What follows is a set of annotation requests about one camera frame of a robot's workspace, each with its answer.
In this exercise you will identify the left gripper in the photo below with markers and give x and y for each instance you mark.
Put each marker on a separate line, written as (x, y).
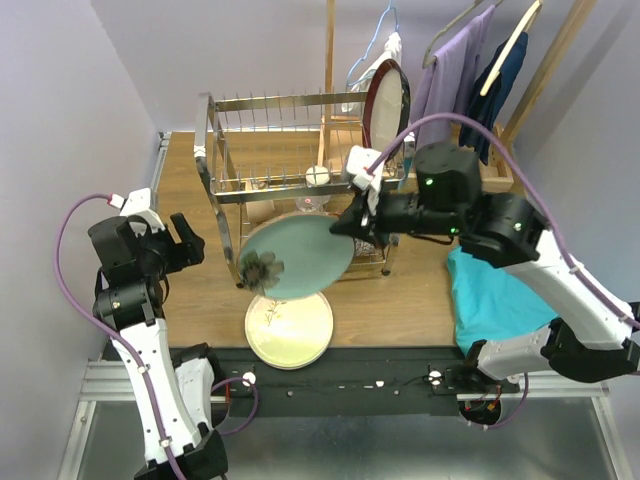
(181, 243)

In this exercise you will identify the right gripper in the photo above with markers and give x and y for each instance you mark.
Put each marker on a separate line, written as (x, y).
(350, 222)

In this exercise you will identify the clear plastic cup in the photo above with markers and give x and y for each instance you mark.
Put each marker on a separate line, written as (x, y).
(309, 204)

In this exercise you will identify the teal flower plate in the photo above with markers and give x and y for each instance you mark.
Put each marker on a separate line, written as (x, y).
(294, 256)

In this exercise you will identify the metal two-tier dish rack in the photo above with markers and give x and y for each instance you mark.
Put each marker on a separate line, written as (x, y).
(272, 139)

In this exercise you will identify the red rimmed white plate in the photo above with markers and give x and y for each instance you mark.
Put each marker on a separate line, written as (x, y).
(387, 107)

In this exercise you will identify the pale green plate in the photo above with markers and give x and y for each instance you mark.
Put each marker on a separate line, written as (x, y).
(291, 334)

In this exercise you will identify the patterned small bowl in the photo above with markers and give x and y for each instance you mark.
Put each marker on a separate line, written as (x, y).
(368, 251)

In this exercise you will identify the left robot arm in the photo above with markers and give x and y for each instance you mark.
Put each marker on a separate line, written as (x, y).
(172, 393)

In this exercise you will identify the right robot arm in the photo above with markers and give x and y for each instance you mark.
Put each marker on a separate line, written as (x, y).
(589, 340)

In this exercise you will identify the wooden clothes rack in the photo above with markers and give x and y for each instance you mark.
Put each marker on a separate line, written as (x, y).
(498, 175)

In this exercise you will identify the teal cloth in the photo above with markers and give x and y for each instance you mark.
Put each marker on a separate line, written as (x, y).
(489, 304)

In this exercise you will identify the lavender towel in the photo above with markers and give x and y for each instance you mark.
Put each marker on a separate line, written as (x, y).
(447, 82)

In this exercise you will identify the navy blue garment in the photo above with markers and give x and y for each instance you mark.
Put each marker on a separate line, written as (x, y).
(485, 110)

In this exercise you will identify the grey hanger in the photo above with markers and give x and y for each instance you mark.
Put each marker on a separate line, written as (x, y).
(450, 30)

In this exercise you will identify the white cloth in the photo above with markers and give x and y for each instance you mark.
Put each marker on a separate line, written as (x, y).
(392, 50)

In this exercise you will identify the wooden hanger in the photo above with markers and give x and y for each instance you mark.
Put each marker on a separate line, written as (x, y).
(523, 26)

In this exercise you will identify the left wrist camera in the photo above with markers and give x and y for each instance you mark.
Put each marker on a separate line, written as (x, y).
(139, 203)

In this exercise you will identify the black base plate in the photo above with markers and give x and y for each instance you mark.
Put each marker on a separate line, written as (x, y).
(347, 382)

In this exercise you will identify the blue wire hanger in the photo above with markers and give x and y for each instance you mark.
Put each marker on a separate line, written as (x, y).
(390, 10)

